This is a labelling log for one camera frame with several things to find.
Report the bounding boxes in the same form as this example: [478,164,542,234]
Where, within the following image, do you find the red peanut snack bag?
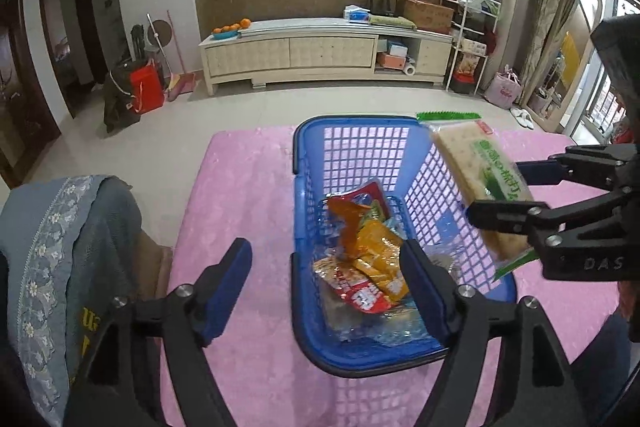
[312,256,394,314]

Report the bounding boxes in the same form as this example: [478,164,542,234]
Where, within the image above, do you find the green label cracker pack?
[416,112,537,281]

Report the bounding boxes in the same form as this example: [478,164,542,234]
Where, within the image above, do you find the plate of oranges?
[212,18,252,40]

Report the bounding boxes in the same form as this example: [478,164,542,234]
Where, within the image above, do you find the orange sausage snack pack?
[328,196,371,258]

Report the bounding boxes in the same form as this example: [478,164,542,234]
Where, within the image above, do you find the white metal shelf rack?
[440,0,501,95]

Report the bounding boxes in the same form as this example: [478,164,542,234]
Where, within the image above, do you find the blue striped wafer pack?
[324,301,432,347]

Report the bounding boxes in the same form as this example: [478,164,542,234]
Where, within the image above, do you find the dark bag on floor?
[102,61,141,134]

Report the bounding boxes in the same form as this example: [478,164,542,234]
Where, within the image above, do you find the broom with red head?
[166,11,198,102]

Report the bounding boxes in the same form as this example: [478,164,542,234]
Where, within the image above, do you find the grey blue covered chair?
[1,174,142,426]

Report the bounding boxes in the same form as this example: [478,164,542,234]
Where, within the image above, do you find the arched floor mirror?
[523,0,603,132]

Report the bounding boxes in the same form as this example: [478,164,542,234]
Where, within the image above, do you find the red shopping bag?
[130,61,165,115]

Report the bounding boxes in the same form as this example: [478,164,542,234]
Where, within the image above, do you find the cardboard box on cabinet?
[402,0,454,34]

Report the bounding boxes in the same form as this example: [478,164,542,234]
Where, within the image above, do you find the blue tissue pack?
[343,4,370,24]

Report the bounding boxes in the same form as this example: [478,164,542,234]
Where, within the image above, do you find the folded green cloth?
[369,14,416,30]

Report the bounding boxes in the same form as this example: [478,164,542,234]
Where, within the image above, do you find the white slippers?
[510,107,535,130]

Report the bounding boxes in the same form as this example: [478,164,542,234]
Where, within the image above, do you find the pink quilted tablecloth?
[159,126,626,427]

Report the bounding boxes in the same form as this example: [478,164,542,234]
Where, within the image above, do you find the blue plastic basket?
[291,116,516,377]

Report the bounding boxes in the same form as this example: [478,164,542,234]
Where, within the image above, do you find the cream tv cabinet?
[200,17,452,95]

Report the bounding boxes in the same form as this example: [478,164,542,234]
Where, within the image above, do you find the pink gift bag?
[484,65,522,109]

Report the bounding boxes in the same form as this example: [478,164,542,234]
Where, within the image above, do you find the red green snack bag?
[343,178,393,221]

